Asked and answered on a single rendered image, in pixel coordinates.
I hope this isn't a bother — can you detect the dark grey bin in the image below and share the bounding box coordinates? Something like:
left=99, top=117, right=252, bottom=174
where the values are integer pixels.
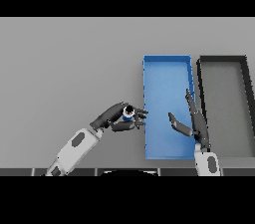
left=195, top=55, right=255, bottom=160

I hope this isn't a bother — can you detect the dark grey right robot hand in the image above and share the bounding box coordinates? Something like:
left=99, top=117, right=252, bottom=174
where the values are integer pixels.
left=167, top=88, right=211, bottom=151

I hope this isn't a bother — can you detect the blue bin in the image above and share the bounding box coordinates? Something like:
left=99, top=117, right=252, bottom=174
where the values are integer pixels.
left=142, top=54, right=197, bottom=161

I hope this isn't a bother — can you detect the blue pipe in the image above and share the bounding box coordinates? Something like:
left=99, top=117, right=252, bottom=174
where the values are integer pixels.
left=122, top=105, right=135, bottom=122

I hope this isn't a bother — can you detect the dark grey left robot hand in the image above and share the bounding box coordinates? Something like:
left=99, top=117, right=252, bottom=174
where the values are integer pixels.
left=89, top=102, right=149, bottom=133

